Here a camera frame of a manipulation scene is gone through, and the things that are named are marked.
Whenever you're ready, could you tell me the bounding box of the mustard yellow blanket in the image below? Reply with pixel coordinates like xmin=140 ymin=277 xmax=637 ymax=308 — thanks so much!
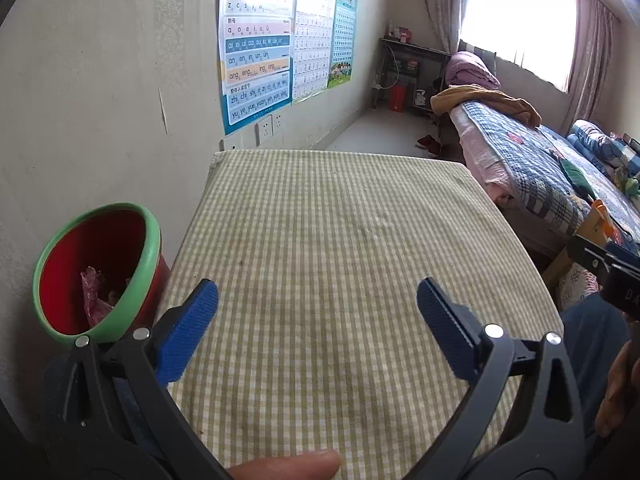
xmin=431 ymin=85 xmax=543 ymax=128

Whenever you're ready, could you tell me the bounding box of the dark metal shelf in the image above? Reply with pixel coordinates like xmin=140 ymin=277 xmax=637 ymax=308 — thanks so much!
xmin=372 ymin=37 xmax=454 ymax=114

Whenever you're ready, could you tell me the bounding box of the blue letter wall poster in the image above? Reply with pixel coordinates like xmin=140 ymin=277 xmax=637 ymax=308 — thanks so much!
xmin=219 ymin=0 xmax=299 ymax=136

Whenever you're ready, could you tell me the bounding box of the bed with patchwork quilt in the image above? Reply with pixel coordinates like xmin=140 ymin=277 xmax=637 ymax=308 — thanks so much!
xmin=449 ymin=101 xmax=640 ymax=262

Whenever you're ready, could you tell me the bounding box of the pale patterned curtain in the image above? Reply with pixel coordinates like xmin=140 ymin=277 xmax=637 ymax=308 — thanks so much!
xmin=560 ymin=0 xmax=621 ymax=136
xmin=419 ymin=0 xmax=474 ymax=54

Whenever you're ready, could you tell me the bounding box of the bright window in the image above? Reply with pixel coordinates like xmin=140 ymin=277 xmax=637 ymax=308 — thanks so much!
xmin=457 ymin=0 xmax=579 ymax=94

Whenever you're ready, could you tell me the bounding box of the teal grid wall poster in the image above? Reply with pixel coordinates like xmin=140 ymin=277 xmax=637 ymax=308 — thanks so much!
xmin=327 ymin=0 xmax=360 ymax=89

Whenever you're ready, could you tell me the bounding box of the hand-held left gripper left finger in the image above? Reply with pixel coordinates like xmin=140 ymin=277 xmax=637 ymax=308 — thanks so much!
xmin=52 ymin=278 xmax=236 ymax=480

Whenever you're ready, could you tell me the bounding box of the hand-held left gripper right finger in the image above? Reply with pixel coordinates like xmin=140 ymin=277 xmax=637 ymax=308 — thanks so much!
xmin=405 ymin=277 xmax=586 ymax=480

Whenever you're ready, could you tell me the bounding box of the blue floral bedding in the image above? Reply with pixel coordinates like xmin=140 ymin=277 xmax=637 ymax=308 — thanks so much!
xmin=567 ymin=120 xmax=640 ymax=167

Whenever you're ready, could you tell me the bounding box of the pink plastic bag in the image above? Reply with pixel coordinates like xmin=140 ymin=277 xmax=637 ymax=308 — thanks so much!
xmin=80 ymin=266 xmax=132 ymax=332

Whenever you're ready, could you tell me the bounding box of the red bin with green rim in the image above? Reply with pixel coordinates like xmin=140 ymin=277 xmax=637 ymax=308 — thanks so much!
xmin=32 ymin=202 xmax=174 ymax=349

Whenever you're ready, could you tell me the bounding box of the green cloth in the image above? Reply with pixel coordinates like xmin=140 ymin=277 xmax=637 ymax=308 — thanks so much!
xmin=560 ymin=159 xmax=599 ymax=199

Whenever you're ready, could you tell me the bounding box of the wooden chair frame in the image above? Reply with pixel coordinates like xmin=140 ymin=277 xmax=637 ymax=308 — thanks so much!
xmin=542 ymin=200 xmax=617 ymax=287

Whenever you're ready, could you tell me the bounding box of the pink folded blanket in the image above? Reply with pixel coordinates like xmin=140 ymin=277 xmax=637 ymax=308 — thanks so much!
xmin=445 ymin=51 xmax=501 ymax=90

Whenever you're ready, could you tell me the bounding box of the person's right hand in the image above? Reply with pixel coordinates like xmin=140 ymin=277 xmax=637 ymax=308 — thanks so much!
xmin=595 ymin=341 xmax=640 ymax=439

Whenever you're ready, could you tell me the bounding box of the white grid wall poster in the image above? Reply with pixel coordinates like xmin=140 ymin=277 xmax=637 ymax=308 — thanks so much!
xmin=291 ymin=0 xmax=337 ymax=106

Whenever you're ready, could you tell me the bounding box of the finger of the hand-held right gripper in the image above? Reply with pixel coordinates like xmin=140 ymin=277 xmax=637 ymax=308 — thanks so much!
xmin=604 ymin=241 xmax=640 ymax=262
xmin=566 ymin=234 xmax=615 ymax=277

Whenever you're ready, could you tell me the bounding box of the person's left hand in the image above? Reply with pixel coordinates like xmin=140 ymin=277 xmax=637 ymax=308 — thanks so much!
xmin=227 ymin=449 xmax=342 ymax=480

